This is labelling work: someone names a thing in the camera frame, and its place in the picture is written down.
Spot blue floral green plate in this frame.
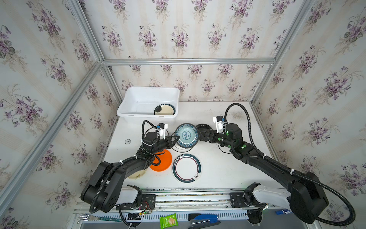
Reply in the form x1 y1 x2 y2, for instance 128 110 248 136
175 123 199 148

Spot cream plate black blob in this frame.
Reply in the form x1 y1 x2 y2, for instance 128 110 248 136
154 104 176 115

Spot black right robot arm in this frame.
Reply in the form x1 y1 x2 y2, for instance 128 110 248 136
198 103 356 227

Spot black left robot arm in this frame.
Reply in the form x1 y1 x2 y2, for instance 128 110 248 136
81 120 180 213

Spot white plastic bin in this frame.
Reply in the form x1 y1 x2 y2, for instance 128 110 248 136
117 86 180 126

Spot white plate black flower outline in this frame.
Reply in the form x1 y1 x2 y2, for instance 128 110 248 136
172 144 193 154

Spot black round plate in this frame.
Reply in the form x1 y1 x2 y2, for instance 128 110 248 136
196 124 213 131

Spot orange plastic plate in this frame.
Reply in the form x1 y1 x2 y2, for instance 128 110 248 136
150 149 173 172

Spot green rimmed white plate left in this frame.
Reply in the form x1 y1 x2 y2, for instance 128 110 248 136
172 154 202 183

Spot cream plate small flowers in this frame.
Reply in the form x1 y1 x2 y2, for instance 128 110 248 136
128 169 147 179

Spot green snack packet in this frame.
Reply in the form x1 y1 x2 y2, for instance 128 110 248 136
160 213 178 229

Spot blue black stapler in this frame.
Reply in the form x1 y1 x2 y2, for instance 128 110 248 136
188 213 221 229

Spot green circuit board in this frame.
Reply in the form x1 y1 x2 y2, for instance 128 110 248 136
99 217 123 222

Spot blue marker pen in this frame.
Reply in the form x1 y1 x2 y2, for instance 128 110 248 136
276 210 293 215

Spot metal fork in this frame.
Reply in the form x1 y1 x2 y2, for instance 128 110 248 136
78 214 100 221

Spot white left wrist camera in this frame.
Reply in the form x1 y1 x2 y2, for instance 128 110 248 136
156 123 168 140

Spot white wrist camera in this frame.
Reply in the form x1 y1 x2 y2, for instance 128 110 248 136
213 115 227 134
156 123 168 140

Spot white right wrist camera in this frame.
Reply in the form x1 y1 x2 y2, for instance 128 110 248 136
213 115 227 134

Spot aluminium rail base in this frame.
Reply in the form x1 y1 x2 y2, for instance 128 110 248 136
74 187 287 224

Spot aluminium frame top bar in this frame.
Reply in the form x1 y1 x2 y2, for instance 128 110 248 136
102 58 275 66

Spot aluminium frame post left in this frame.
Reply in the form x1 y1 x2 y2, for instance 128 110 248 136
67 0 123 106

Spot aluminium frame post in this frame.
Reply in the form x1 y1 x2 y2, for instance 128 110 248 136
250 1 315 105
67 0 123 106

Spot aluminium frame post right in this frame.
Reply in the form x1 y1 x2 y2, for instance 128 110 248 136
250 1 315 105

